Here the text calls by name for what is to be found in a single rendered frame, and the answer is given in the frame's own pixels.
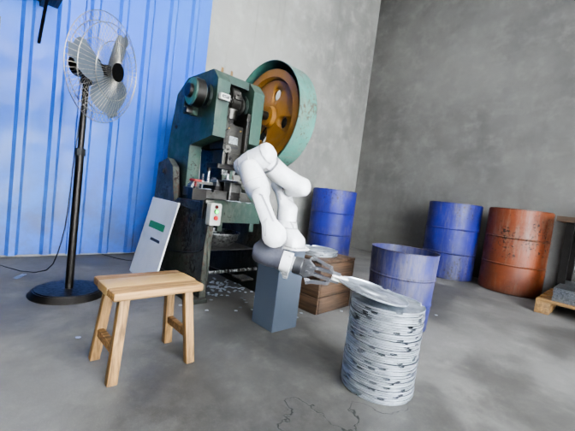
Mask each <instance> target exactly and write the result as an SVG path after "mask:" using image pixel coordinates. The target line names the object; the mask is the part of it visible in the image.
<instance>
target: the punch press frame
mask: <svg viewBox="0 0 575 431"><path fill-rule="evenodd" d="M194 76H196V77H199V78H200V79H203V80H205V81H206V84H207V88H208V91H207V98H206V99H205V102H204V104H203V105H202V106H201V107H199V110H198V116H196V117H195V116H192V115H186V114H183V113H181V112H182V103H183V97H185V86H186V84H187V82H188V81H189V80H190V79H191V78H192V77H190V78H188V79H187V81H186V83H185V84H184V86H183V87H182V88H181V90H180V92H179V93H178V95H177V99H176V104H175V112H174V118H173V122H172V127H171V132H170V136H169V145H168V158H174V159H175V161H176V163H177V164H178V166H179V172H180V198H187V195H184V194H182V191H183V186H187V184H188V183H189V182H190V183H191V181H190V179H191V178H192V179H198V178H199V165H200V179H201V176H202V174H205V176H204V180H205V181H206V177H207V171H206V169H207V167H206V163H212V159H213V151H214V150H211V149H210V144H211V143H214V142H216V141H218V140H221V139H225V132H226V124H227V116H228V102H225V101H222V100H220V99H218V93H219V92H223V93H226V94H228V95H229V93H230V86H231V87H233V88H235V89H238V90H240V92H241V95H242V98H243V99H244V100H245V103H246V107H245V110H244V112H243V113H242V115H244V114H250V115H251V120H250V128H249V136H248V143H247V150H250V149H253V148H255V147H257V146H259V140H260V133H261V125H262V118H263V110H264V93H263V92H262V90H261V88H260V87H258V86H255V85H253V84H251V83H248V82H246V81H244V80H240V79H238V78H235V77H234V76H232V75H229V74H225V73H224V72H221V71H219V70H216V69H214V68H213V69H212V70H209V71H206V72H203V73H202V74H197V75H194ZM201 150H202V151H201ZM200 157H201V163H200ZM211 177H214V178H216V180H226V175H224V174H220V169H216V168H212V169H211V172H210V179H211ZM187 199H188V198H187ZM207 199H209V200H214V203H215V204H221V205H222V212H221V220H220V225H219V226H216V227H215V231H217V232H221V231H222V223H223V222H225V223H247V232H253V225H254V224H259V221H260V219H259V216H258V212H257V210H256V207H255V206H254V204H253V203H250V204H246V203H248V202H240V203H238V202H235V201H233V202H230V201H226V200H221V199H211V198H207ZM253 270H257V267H253V268H243V269H221V270H211V271H209V274H208V275H213V274H223V273H233V272H243V271H253Z"/></svg>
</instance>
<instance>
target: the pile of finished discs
mask: <svg viewBox="0 0 575 431"><path fill-rule="evenodd" d="M305 246H306V247H307V248H308V249H309V251H306V252H305V255H309V256H313V255H316V256H317V257H337V253H338V251H336V250H335V249H332V248H328V247H324V246H319V245H312V246H310V245H305Z"/></svg>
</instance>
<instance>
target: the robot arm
mask: <svg viewBox="0 0 575 431"><path fill-rule="evenodd" d="M234 170H235V172H236V174H237V175H239V176H240V178H241V182H242V185H243V187H244V189H245V191H246V195H247V196H248V197H249V198H250V200H251V201H252V202H253V204H254V206H255V207H256V210H257V212H258V216H259V219H260V221H261V224H262V238H261V239H260V240H259V241H258V242H256V243H255V244H254V246H253V248H252V259H253V260H254V261H255V262H257V263H260V264H262V265H264V266H267V267H272V268H275V269H278V270H280V272H281V274H282V278H284V279H287V278H288V274H289V271H292V273H293V274H296V275H300V276H302V277H303V278H304V279H305V284H318V285H325V286H327V285H328V284H329V283H330V282H333V283H335V284H338V283H339V282H340V280H339V279H342V280H347V281H349V279H348V278H347V277H344V276H341V273H338V272H335V271H334V270H333V266H331V265H330V264H328V263H326V262H324V261H323V260H321V259H319V258H317V256H316V255H313V257H311V258H303V257H298V256H297V257H295V256H294V253H292V252H290V251H309V249H308V248H307V247H306V246H305V238H304V237H303V236H302V234H301V233H300V232H299V230H298V226H297V222H296V220H297V212H298V208H297V206H296V204H295V203H294V202H293V197H303V196H306V195H308V194H309V192H310V191H311V183H310V181H309V180H308V179H306V178H304V177H302V176H300V175H298V174H296V173H295V172H294V171H293V170H291V169H290V168H288V167H287V166H286V165H285V164H284V163H283V162H282V161H281V160H280V159H279V158H278V157H277V154H276V150H275V149H274V147H273V146H272V145H271V144H269V143H263V144H261V145H259V146H257V147H255V148H253V149H251V150H249V151H247V152H245V153H244V154H243V155H241V156H240V157H239V158H237V159H236V160H235V161H234ZM266 176H267V177H268V178H269V179H270V180H271V181H272V183H271V188H272V190H273V191H274V193H275V195H276V200H277V204H278V206H277V217H276V216H275V214H274V211H273V209H272V207H271V204H270V185H269V182H268V180H267V177H266ZM283 249H285V250H289V251H285V250H283ZM312 260H313V261H317V262H318V263H321V264H322V265H323V266H325V267H327V268H329V269H325V268H321V267H318V266H316V265H315V264H314V263H313V261H312ZM314 270H319V271H322V272H325V273H328V274H332V276H333V277H331V278H329V277H327V276H324V275H321V274H318V273H316V272H314ZM310 276H315V277H317V278H320V279H323V280H310V279H308V278H307V277H310ZM335 277H336V278H335ZM337 278H339V279H337ZM324 280H326V281H324ZM340 283H341V282H340Z"/></svg>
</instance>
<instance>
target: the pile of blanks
mask: <svg viewBox="0 0 575 431"><path fill-rule="evenodd" d="M424 320H425V312H424V313H423V314H421V315H416V316H404V315H400V314H398V315H396V314H391V313H387V312H383V311H380V310H374V309H372V308H369V307H367V306H364V305H362V304H360V303H359V302H357V301H356V300H354V299H353V297H352V298H351V304H350V310H349V317H348V325H347V335H346V342H345V346H344V352H343V358H342V367H341V380H342V382H343V384H344V385H345V386H346V388H347V389H348V390H350V391H351V392H352V393H354V394H358V395H357V396H359V397H361V398H362V399H365V400H367V401H370V402H372V403H375V404H382V405H389V406H396V405H403V404H406V403H408V402H407V401H410V400H411V399H412V396H413V391H414V382H415V378H416V373H417V366H418V360H419V356H418V354H419V351H420V344H421V340H422V333H423V327H424Z"/></svg>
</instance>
